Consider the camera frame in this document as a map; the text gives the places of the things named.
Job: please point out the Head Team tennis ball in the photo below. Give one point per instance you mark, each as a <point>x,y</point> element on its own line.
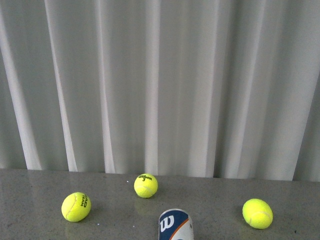
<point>76,207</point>

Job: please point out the far Wilson 3 tennis ball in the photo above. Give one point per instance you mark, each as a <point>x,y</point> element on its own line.
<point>145,185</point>

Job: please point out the blue white Wilson tennis can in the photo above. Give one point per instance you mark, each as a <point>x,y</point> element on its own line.
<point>175,224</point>

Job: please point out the plain yellow tennis ball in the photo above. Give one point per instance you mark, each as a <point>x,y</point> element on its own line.
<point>257,213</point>

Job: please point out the white pleated curtain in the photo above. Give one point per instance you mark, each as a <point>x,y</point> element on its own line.
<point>199,88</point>

